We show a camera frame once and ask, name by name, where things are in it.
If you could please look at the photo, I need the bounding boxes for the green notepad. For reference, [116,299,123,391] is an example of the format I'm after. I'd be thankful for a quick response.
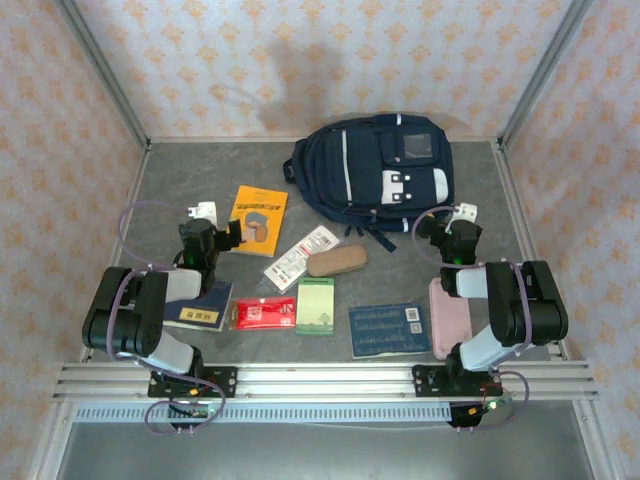
[294,277,335,336]

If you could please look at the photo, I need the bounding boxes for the pink pencil case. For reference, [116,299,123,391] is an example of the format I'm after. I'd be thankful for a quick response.
[428,277,474,360]

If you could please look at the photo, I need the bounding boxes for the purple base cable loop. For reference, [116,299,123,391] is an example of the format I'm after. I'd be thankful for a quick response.
[144,382,227,436]
[449,369,530,432]

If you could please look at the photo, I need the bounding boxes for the left table side rail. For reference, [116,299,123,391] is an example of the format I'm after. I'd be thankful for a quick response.
[79,142,151,364]

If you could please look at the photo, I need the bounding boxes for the aluminium mounting rail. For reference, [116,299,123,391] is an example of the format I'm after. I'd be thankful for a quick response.
[52,360,601,402]

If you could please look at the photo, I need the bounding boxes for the orange book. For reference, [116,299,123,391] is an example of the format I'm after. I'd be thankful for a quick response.
[227,184,290,259]

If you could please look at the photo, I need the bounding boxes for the blue notebook with QR codes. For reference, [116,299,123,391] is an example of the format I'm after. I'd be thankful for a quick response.
[348,302,432,360]

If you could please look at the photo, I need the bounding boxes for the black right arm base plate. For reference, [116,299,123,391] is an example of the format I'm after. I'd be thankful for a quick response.
[412,364,504,399]

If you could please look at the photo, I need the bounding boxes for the left aluminium frame post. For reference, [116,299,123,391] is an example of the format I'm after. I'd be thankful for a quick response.
[54,0,151,151]

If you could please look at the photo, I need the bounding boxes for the table side rail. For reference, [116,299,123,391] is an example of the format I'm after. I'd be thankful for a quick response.
[79,142,151,364]
[492,139,571,361]

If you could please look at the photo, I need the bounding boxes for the brown glasses case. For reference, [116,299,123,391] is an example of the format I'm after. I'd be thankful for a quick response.
[305,244,369,277]

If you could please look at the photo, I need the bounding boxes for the right table side rail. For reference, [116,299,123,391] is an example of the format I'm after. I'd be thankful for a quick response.
[492,139,571,361]

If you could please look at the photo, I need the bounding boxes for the navy blue backpack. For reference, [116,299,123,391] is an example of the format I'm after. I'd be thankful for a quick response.
[282,113,457,254]

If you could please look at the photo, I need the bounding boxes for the white slotted cable duct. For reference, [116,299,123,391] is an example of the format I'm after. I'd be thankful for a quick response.
[72,403,454,425]

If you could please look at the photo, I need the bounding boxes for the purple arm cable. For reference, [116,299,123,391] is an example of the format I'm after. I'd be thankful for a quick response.
[106,199,201,374]
[411,204,532,374]

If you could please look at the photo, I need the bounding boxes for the navy book with yellow label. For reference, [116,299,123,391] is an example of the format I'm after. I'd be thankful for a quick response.
[164,279,235,334]

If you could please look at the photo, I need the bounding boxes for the clear plastic stationery pack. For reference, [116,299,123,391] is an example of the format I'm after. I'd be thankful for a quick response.
[262,224,342,295]

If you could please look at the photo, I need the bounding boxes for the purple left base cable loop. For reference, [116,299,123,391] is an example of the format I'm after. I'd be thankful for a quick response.
[144,382,227,436]

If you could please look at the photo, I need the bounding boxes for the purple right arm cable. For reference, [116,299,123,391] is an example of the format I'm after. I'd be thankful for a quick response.
[411,204,532,374]

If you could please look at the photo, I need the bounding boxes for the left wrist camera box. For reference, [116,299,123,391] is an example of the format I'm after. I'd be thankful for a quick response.
[187,200,220,225]

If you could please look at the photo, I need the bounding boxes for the aluminium frame post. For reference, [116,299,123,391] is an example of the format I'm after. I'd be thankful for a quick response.
[499,0,596,149]
[54,0,151,151]

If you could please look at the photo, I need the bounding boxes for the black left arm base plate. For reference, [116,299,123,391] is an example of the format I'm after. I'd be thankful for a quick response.
[148,366,239,400]

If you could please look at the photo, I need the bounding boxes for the right aluminium frame post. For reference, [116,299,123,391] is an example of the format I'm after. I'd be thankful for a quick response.
[499,0,596,149]

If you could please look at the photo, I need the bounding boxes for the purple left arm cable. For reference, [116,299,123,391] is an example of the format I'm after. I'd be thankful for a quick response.
[106,199,201,374]

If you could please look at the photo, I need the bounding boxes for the red packet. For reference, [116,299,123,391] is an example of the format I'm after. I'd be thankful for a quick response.
[228,296,297,332]

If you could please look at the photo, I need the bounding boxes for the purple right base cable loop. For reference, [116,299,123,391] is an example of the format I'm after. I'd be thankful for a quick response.
[449,369,530,432]

